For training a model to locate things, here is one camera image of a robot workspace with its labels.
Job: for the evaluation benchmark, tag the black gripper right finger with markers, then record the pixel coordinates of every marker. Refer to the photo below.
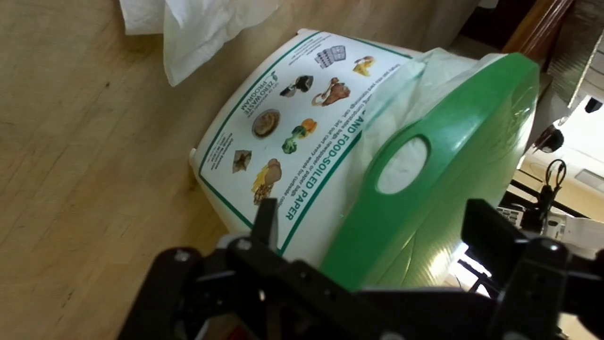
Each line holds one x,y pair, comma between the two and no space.
541,285

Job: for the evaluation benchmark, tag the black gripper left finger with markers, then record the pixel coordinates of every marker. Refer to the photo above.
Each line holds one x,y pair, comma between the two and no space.
252,296

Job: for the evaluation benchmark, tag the green plastic bin lid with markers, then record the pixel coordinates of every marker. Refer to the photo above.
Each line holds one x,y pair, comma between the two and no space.
465,164

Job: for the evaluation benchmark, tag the white compost bin with label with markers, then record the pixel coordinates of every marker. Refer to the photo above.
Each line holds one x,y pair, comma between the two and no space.
252,164

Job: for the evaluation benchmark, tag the grey striped kitchen towel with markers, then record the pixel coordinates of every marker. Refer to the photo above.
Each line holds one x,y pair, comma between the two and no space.
577,50

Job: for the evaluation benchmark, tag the crumpled white tissue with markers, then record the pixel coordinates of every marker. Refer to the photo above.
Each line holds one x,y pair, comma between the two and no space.
201,31

